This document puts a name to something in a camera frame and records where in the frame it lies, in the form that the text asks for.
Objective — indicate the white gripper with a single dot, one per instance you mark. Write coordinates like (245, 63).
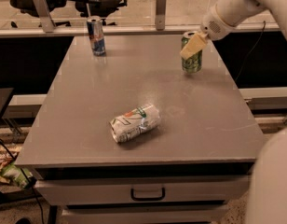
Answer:
(212, 27)

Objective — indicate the green soda can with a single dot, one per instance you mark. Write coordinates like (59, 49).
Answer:
(193, 64)

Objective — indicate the white crushed soda can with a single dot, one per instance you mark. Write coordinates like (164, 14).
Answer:
(140, 120)

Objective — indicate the blue energy drink can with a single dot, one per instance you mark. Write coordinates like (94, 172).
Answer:
(96, 35)

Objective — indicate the black office chair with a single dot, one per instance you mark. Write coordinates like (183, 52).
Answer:
(72, 0)

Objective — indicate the upper grey drawer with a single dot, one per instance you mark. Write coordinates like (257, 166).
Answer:
(117, 190)

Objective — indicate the grey drawer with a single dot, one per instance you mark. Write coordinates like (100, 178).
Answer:
(117, 190)
(146, 214)

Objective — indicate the lower grey drawer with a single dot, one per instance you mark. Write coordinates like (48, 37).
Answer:
(146, 214)

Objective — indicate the dark side table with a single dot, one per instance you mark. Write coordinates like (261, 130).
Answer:
(5, 97)

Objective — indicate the green chip bag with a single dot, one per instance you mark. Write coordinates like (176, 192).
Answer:
(21, 177)

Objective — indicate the middle metal glass bracket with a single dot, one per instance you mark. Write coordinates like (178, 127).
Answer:
(160, 14)

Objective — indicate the metal glass bracket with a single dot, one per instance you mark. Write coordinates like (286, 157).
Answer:
(160, 14)
(47, 23)

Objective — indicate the left metal glass bracket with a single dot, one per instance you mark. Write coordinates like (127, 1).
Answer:
(47, 23)

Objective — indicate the black drawer handle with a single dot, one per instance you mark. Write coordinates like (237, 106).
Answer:
(147, 195)

